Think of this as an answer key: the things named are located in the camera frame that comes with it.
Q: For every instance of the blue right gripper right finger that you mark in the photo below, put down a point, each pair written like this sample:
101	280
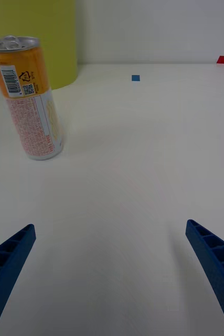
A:
222	273

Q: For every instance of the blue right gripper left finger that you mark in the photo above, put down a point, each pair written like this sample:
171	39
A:
4	273

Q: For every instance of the orange drink can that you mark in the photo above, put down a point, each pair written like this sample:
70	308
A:
27	105

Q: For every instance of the yellow-green plastic bin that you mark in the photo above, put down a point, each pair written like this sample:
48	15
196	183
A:
59	34

